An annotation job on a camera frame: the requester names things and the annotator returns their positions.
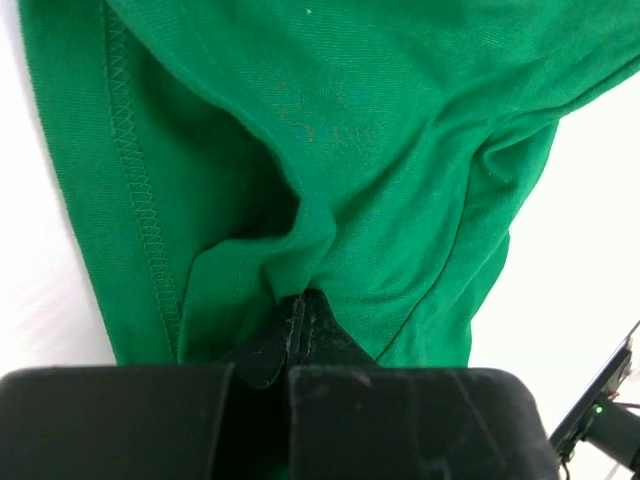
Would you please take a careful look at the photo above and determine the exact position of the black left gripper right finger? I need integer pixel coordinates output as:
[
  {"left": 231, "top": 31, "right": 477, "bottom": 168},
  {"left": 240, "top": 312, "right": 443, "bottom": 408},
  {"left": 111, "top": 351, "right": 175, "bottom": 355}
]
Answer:
[{"left": 287, "top": 290, "right": 558, "bottom": 479}]

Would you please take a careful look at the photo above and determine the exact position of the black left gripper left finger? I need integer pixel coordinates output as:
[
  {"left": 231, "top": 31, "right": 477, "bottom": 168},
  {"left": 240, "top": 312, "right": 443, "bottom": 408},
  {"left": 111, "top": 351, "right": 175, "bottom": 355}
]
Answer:
[{"left": 1, "top": 296, "right": 304, "bottom": 479}]

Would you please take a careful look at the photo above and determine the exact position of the green t shirt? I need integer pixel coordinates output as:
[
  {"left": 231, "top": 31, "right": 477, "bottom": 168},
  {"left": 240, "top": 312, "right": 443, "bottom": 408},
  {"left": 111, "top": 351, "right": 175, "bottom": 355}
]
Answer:
[{"left": 19, "top": 1, "right": 639, "bottom": 367}]

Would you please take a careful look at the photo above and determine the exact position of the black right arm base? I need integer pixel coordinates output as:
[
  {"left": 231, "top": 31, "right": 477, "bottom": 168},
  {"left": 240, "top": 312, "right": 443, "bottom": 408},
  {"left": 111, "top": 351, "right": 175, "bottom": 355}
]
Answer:
[{"left": 550, "top": 325, "right": 639, "bottom": 479}]

